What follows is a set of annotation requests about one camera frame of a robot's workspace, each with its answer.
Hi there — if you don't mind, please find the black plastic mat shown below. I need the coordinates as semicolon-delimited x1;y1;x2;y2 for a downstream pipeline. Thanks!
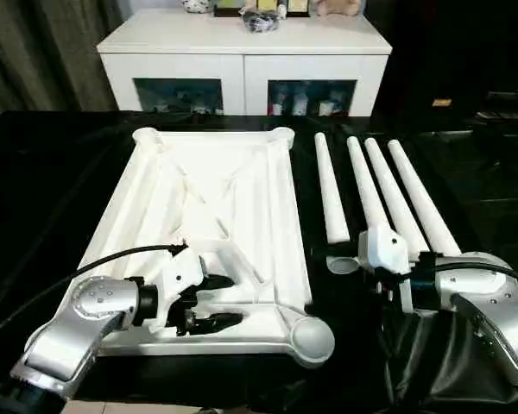
0;110;518;405

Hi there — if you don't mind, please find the dark grey curtain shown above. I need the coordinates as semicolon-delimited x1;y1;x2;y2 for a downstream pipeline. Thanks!
0;0;126;126

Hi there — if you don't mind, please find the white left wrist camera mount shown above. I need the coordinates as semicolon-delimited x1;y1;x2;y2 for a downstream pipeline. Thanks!
148;248;207;336

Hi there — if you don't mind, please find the white sideboard cabinet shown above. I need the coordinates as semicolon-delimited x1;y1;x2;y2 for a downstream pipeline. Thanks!
97;9;393;117

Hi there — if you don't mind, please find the white plastic table top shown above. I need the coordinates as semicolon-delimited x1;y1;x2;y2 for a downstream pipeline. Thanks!
76;127;336;367

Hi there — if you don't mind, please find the white plastic table leg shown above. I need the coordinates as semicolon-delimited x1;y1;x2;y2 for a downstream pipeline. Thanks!
345;135;392;236
363;138;429;260
313;132;351;244
387;139;463;257

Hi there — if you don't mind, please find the dark frame with yellow cards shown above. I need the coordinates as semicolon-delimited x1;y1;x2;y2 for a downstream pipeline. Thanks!
213;0;313;18

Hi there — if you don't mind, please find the black left wrist camera cable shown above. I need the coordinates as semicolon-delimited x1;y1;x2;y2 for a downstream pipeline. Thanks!
0;243;190;346

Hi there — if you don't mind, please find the black low cabinet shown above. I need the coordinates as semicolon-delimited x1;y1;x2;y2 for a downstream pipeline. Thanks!
390;0;518;120

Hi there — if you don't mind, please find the beige plush toy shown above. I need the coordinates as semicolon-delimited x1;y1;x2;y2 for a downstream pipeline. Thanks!
313;0;364;17

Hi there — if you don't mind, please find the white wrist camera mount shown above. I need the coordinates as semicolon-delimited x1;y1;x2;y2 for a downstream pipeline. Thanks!
325;228;415;315
148;248;207;336

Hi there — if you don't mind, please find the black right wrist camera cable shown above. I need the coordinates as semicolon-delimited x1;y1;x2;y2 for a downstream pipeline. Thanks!
431;260;518;301

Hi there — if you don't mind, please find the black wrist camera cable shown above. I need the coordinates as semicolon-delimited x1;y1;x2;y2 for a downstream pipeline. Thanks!
0;243;190;346
431;260;518;301

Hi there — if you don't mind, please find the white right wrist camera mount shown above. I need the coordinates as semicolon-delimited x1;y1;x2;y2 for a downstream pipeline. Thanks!
325;228;415;315

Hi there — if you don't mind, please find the bag of black items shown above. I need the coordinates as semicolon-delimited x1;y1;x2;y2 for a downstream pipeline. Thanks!
240;5;287;35

